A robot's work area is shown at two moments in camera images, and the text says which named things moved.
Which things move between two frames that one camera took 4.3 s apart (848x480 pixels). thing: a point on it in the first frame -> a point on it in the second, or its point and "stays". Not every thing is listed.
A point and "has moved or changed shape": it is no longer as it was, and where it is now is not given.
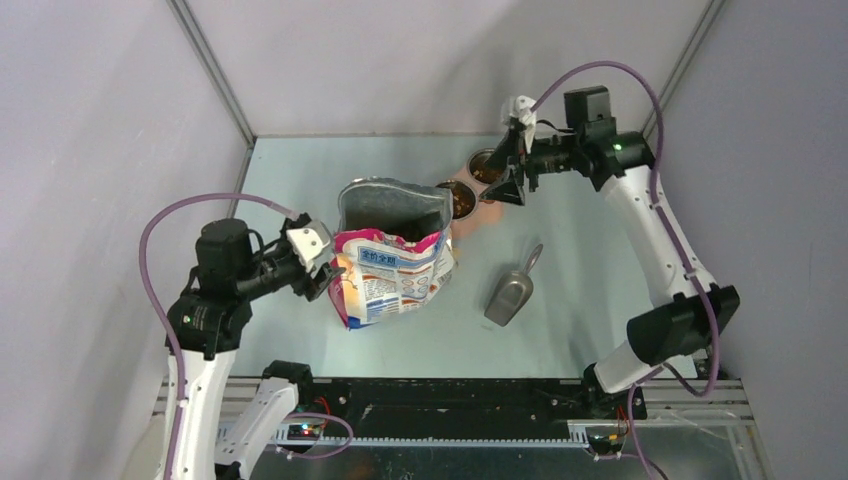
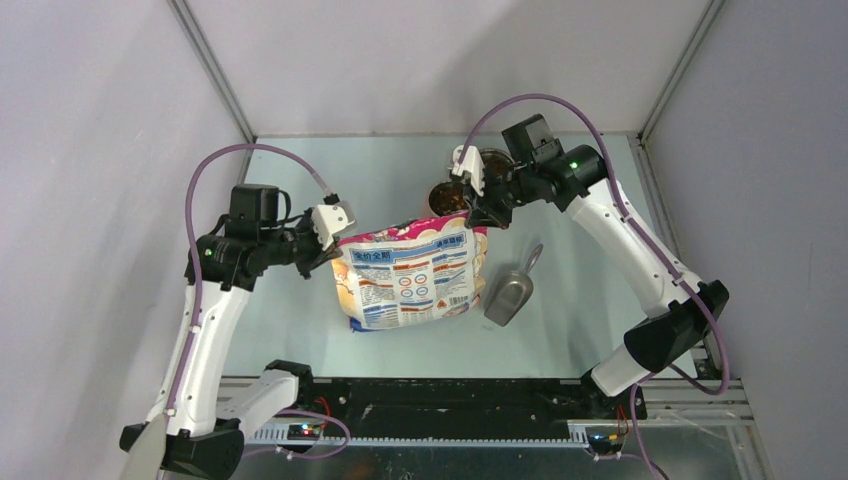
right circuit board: (605, 444) stays
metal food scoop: (511, 292) stays
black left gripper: (313, 284) -> (318, 255)
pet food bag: (392, 246) has moved or changed shape
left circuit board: (306, 432) stays
